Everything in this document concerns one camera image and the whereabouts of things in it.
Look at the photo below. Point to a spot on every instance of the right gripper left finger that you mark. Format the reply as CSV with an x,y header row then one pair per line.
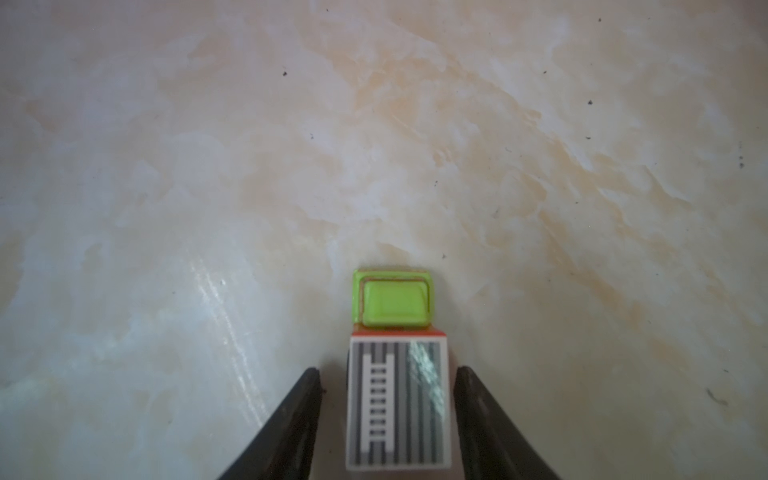
x,y
284,447

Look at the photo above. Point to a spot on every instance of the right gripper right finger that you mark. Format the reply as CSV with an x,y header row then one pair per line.
x,y
492,447

